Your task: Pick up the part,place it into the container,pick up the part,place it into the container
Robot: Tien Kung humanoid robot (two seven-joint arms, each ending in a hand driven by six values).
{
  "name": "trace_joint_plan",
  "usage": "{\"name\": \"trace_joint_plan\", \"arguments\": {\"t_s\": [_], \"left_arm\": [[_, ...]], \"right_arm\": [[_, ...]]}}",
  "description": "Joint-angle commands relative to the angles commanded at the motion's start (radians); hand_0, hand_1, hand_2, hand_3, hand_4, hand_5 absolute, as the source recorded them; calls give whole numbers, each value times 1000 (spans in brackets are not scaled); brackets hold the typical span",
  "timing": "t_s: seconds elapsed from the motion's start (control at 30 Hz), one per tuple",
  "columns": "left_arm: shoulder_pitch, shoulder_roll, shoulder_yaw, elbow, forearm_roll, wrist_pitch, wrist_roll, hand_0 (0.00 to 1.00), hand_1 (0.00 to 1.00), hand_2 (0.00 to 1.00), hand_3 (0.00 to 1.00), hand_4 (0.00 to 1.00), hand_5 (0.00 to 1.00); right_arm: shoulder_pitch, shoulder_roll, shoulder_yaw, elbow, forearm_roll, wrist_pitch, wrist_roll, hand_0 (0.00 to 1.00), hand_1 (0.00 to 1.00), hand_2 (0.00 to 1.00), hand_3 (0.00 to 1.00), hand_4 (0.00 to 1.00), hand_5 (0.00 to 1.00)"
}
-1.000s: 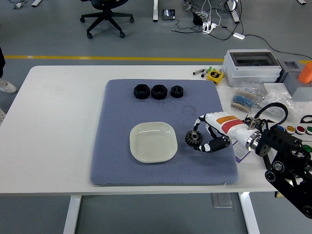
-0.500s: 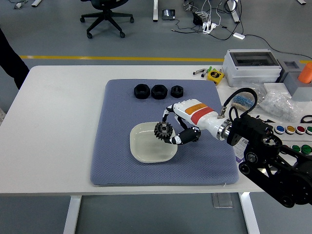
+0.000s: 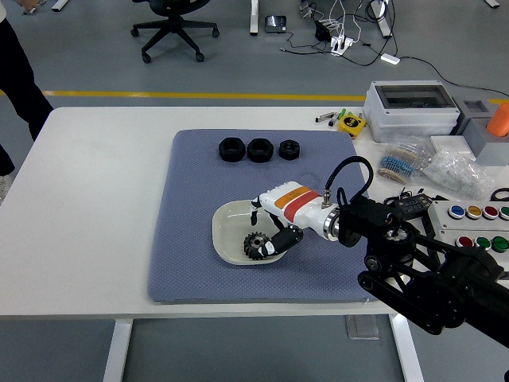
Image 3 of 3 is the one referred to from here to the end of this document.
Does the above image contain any yellow tape measure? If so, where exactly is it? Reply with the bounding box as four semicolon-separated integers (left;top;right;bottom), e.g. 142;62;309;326
337;114;367;139

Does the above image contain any flat white box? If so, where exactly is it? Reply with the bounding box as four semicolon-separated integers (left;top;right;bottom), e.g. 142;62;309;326
429;134;476;160

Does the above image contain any black office chair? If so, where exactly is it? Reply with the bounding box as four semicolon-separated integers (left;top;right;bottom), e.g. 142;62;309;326
130;0;220;64

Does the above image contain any white power strip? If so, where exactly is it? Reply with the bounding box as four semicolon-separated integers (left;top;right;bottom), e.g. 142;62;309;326
329;35;356;56

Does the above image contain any small black hex nut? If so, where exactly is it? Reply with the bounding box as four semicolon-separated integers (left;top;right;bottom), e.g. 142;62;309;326
278;138;301;161

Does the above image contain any white table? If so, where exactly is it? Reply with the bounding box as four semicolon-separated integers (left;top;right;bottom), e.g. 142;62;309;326
0;106;509;382

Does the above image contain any black digital meter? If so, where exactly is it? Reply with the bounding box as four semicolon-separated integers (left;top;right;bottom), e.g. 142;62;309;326
393;193;433;219

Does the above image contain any large black hex nut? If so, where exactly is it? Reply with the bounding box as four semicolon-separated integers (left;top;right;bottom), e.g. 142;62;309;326
246;137;274;164
218;136;246;163

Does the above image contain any long black floor cable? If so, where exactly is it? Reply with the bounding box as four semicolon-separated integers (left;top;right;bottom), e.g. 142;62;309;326
398;55;509;99

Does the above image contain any grey four-button control box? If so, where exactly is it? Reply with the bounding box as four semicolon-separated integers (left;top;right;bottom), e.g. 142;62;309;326
429;200;509;232

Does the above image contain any black power adapter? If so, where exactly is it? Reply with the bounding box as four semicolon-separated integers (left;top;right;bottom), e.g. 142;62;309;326
313;18;333;42

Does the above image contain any person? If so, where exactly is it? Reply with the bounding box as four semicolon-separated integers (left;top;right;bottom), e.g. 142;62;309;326
0;0;55;204

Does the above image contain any white square plate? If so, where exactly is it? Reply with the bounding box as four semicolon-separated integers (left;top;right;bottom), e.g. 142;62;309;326
212;200;290;267

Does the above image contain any large black gear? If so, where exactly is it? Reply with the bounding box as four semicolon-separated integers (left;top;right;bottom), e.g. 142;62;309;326
241;232;275;262

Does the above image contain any orange cylinder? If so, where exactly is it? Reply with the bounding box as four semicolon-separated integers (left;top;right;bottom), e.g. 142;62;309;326
485;102;509;138

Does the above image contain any grey electrical enclosure box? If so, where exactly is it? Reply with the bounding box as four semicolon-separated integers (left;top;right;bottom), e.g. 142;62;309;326
362;80;461;143

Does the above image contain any blue-grey textured mat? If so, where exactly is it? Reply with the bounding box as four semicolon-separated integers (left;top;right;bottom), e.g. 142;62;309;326
146;129;377;306

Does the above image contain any bag of blue resistors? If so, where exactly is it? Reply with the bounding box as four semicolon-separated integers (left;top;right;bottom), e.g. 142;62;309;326
375;137;433;185

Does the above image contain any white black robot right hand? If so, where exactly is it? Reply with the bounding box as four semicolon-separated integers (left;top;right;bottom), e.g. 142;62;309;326
249;181;336;259

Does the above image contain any grey block holder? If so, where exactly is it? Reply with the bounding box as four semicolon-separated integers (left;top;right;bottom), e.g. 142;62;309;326
453;98;509;167

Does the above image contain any bag of clear parts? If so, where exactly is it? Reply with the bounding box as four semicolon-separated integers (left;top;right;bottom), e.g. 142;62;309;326
421;146;496;201

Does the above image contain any grey floor plate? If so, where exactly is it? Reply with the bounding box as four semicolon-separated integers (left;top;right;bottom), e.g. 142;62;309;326
344;314;381;341

